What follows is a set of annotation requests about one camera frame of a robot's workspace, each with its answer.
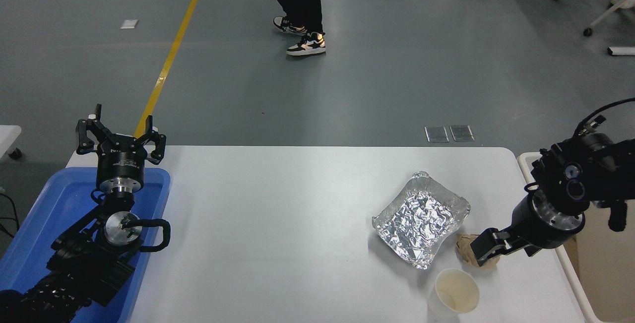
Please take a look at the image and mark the black floor cables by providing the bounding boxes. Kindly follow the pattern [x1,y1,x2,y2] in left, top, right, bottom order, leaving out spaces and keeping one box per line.
[0,192,20,238]

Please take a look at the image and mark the crumpled tan paper ball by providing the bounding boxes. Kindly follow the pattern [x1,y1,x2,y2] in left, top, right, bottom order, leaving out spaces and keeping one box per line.
[455,234,501,269]

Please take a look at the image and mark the blue plastic tray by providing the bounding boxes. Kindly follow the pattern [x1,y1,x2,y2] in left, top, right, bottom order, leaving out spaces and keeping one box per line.
[0,167,172,323]

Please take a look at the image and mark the large pale plastic bin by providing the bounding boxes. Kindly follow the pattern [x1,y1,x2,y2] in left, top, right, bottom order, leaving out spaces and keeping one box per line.
[517,152,635,323]

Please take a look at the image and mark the crumpled foil tray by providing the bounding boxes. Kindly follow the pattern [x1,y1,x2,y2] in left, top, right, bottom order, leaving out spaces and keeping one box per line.
[372,171,471,270]

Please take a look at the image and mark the white cart with caster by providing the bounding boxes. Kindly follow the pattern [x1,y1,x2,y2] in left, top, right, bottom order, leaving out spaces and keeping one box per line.
[0,126,23,160]

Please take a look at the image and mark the white paper cup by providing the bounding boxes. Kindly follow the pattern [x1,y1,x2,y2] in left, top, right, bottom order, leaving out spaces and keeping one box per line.
[428,268,480,320]

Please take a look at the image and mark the white chair base with casters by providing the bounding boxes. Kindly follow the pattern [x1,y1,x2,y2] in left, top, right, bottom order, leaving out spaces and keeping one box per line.
[546,0,635,37]

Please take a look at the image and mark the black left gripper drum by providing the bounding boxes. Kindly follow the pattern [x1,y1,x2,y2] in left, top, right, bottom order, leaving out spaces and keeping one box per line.
[96,136,148,182]

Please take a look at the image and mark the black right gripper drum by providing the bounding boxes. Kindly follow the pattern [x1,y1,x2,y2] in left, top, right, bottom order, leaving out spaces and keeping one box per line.
[511,194,579,250]

